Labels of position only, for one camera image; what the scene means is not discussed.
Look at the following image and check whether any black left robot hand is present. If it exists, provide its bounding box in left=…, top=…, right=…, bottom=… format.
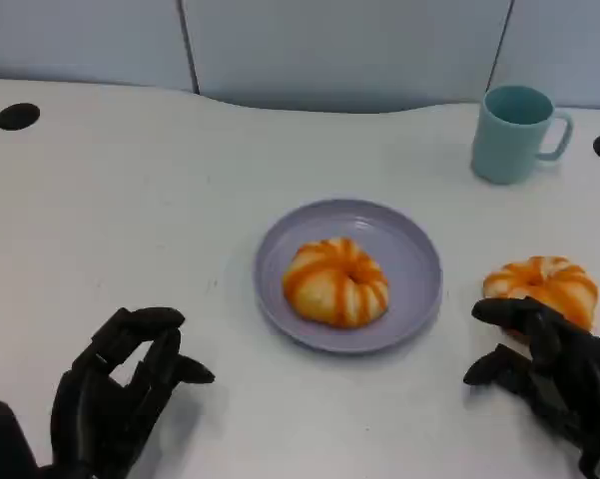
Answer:
left=38, top=306, right=216, bottom=479

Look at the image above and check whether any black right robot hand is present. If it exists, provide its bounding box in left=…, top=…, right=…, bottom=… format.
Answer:
left=462, top=296, right=600, bottom=479

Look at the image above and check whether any orange and white bread roll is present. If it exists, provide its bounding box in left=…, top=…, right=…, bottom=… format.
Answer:
left=482, top=255, right=600, bottom=334
left=282, top=238, right=390, bottom=329

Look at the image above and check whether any lilac plate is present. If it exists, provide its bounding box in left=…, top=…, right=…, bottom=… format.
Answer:
left=253, top=198, right=443, bottom=355

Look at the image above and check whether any pale green mug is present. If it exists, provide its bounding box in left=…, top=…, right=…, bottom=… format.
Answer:
left=470, top=84, right=574, bottom=186

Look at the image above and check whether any grey-blue partition panel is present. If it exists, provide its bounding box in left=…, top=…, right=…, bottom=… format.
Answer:
left=491, top=0, right=600, bottom=109
left=0, top=0, right=201, bottom=96
left=179, top=0, right=513, bottom=115

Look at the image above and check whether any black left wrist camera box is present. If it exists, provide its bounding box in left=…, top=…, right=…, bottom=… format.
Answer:
left=0, top=396, right=41, bottom=479

